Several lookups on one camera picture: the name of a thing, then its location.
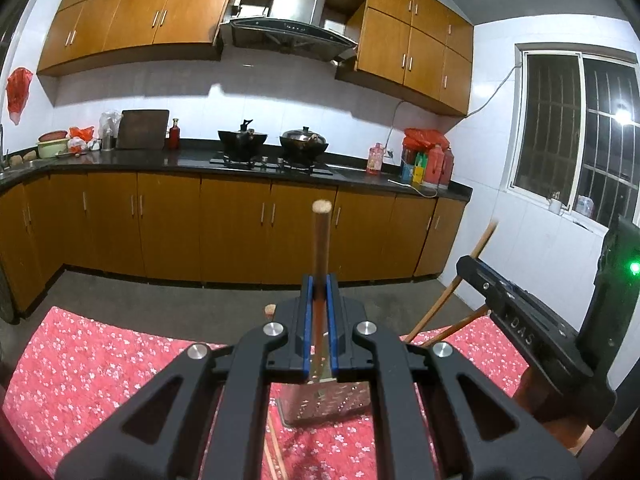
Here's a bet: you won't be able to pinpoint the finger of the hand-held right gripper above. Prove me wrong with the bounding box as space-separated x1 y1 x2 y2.
456 255 511 316

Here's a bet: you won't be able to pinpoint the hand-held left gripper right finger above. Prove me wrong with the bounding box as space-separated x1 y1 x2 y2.
325 274 583 480

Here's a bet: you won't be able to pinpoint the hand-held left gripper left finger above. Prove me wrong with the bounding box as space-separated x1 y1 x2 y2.
55 275 316 480

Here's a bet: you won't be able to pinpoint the beige perforated chopstick holder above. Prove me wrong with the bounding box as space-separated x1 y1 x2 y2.
272 332 378 428

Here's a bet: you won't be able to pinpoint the green and yellow carton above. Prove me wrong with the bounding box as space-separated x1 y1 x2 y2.
400 150 428 185

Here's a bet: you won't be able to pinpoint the large red plastic bag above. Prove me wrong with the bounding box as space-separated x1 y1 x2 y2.
404 127 451 150

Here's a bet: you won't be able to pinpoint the pink plastic bottle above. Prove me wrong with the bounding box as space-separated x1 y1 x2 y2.
366 142 385 176

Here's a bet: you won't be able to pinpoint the black gas stove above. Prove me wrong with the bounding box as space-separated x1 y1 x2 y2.
209 152 333 177

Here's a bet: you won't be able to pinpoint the wide barred window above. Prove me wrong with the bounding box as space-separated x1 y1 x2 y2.
507 42 640 228

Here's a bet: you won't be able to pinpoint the wooden base cabinets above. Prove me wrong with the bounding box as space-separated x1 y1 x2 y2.
0 170 468 318

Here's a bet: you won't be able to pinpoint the wok with lid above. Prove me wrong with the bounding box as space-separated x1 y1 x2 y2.
279 126 330 161

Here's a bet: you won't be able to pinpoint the black kitchen countertop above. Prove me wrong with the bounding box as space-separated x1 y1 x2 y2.
0 137 473 201

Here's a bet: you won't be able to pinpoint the red floral tablecloth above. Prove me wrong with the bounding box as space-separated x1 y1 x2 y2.
2 305 531 480

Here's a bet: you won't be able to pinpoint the dark wooden cutting board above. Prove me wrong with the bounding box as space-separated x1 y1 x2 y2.
116 109 170 150

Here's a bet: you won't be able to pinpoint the clear plastic bag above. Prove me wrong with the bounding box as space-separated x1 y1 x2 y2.
98 110 123 152

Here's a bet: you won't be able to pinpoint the small red plastic bag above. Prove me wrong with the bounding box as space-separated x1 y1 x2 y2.
67 126 96 153

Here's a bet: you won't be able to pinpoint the green basin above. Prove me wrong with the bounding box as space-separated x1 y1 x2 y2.
37 130 71 158

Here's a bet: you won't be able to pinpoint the steel range hood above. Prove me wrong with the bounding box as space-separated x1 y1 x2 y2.
217 0 360 63

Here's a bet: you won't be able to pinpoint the hanging red plastic bag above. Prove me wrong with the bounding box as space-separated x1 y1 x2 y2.
6 67 34 125

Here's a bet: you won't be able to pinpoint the grey wall hose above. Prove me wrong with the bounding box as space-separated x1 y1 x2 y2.
385 100 408 153

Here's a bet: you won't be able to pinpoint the white wall cable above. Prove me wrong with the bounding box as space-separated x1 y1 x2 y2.
467 60 523 117

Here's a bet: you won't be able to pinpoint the black wok with handle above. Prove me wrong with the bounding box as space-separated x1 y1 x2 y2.
217 120 268 161

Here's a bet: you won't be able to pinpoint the wooden wall cabinets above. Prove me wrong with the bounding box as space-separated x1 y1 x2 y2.
37 0 475 118

